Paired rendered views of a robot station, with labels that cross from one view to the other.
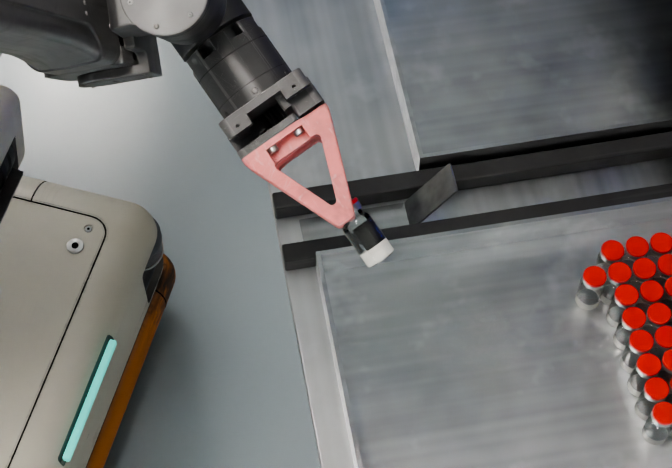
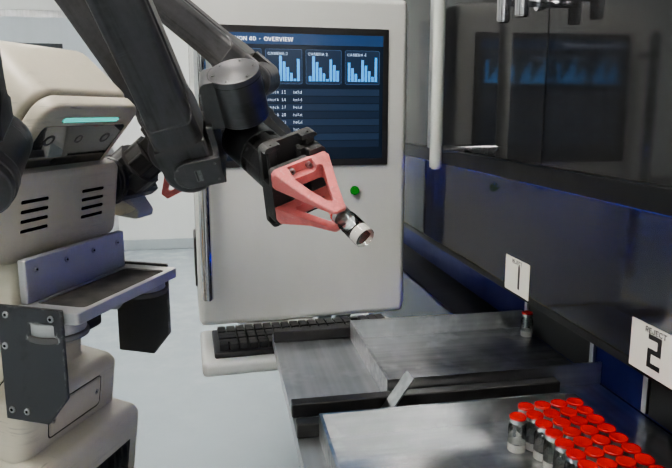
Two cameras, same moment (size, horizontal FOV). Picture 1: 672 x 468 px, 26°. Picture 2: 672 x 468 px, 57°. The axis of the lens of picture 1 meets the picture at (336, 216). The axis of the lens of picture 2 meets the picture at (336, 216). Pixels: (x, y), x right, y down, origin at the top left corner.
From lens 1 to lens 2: 0.76 m
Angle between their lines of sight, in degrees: 50
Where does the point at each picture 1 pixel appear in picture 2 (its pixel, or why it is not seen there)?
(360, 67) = (347, 366)
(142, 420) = not seen: outside the picture
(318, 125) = (321, 159)
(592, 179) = not seen: hidden behind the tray
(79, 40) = (178, 88)
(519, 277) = (464, 440)
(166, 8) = (233, 75)
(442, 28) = (395, 353)
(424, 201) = (392, 400)
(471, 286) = (430, 444)
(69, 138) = not seen: outside the picture
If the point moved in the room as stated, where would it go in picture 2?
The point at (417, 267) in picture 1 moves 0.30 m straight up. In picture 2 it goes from (390, 436) to (394, 206)
